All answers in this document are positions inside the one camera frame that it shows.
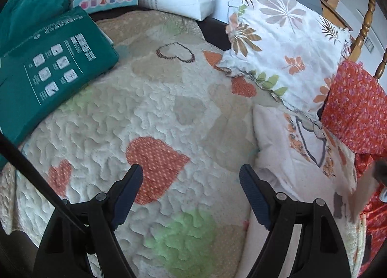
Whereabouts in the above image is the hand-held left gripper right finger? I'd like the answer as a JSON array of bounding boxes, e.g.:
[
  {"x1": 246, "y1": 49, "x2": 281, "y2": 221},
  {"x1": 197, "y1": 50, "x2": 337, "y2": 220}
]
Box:
[{"x1": 239, "y1": 164, "x2": 351, "y2": 278}]

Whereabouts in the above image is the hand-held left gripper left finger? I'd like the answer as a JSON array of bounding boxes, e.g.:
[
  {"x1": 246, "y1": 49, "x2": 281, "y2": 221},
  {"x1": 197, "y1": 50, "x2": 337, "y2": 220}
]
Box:
[{"x1": 36, "y1": 164, "x2": 144, "y2": 278}]

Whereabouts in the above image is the pale pink small garment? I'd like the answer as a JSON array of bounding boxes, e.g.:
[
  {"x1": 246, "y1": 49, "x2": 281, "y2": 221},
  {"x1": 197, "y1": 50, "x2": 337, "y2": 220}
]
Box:
[{"x1": 240, "y1": 104, "x2": 368, "y2": 278}]

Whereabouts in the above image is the heart patterned quilt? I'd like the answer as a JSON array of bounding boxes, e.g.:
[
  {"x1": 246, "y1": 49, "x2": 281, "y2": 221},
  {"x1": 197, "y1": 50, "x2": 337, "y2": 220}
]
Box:
[{"x1": 0, "y1": 10, "x2": 372, "y2": 278}]

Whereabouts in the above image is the red floral cloth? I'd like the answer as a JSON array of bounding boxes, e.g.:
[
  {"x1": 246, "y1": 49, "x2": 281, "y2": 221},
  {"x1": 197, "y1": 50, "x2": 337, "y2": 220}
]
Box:
[{"x1": 320, "y1": 60, "x2": 387, "y2": 266}]

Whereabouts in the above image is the green printed package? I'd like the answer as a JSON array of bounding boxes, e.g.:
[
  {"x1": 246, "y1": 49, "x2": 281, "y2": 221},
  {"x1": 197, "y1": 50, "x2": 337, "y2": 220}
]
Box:
[{"x1": 0, "y1": 6, "x2": 120, "y2": 166}]

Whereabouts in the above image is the white floral pillow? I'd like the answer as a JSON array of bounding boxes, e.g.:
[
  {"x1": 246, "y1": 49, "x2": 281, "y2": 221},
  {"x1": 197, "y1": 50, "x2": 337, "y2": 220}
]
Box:
[{"x1": 218, "y1": 0, "x2": 354, "y2": 115}]

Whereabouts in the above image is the colourful shapes toy box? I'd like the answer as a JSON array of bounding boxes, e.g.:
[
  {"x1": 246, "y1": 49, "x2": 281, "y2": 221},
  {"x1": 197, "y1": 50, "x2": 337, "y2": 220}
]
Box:
[{"x1": 73, "y1": 0, "x2": 139, "y2": 12}]

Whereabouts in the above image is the wooden headboard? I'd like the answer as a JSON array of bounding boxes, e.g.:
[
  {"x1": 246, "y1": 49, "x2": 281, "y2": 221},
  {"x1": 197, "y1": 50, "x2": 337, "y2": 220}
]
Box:
[{"x1": 311, "y1": 0, "x2": 387, "y2": 80}]

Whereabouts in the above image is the teal cloth bundle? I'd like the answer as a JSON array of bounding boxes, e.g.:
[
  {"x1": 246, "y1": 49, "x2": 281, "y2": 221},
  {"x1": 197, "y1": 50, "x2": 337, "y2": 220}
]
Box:
[{"x1": 0, "y1": 0, "x2": 73, "y2": 55}]

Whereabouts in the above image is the black cable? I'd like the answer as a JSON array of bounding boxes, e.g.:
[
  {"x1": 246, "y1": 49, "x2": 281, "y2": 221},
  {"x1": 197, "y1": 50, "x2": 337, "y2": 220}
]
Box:
[{"x1": 0, "y1": 134, "x2": 87, "y2": 234}]

